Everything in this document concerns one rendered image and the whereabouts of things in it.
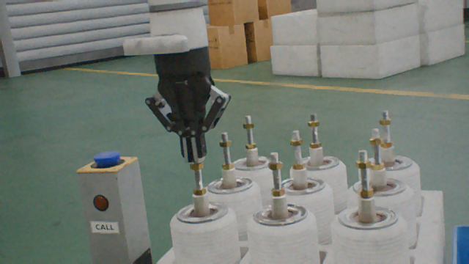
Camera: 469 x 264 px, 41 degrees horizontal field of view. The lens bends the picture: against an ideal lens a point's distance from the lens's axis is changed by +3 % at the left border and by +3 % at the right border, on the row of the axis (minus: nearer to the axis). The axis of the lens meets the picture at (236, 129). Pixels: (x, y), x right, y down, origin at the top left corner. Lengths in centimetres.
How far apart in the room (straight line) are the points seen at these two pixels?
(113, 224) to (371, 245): 41
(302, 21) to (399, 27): 57
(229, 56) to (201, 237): 366
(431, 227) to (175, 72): 45
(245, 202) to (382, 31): 251
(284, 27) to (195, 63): 300
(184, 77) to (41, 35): 510
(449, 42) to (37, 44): 359
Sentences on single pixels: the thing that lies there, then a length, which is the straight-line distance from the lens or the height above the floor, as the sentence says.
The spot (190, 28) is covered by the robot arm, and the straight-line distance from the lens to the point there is 81.
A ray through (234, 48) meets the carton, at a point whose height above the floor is 14.
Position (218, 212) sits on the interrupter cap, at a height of 25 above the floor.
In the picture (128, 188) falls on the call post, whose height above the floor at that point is 28.
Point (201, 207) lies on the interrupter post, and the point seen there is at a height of 26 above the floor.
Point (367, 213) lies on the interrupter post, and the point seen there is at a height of 26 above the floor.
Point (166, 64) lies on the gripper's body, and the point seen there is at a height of 47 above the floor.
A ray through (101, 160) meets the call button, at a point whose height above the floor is 33.
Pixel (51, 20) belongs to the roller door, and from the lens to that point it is 595.
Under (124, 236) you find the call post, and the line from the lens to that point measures 98.
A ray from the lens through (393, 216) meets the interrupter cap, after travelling 83.
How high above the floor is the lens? 56
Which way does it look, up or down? 13 degrees down
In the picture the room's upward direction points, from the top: 7 degrees counter-clockwise
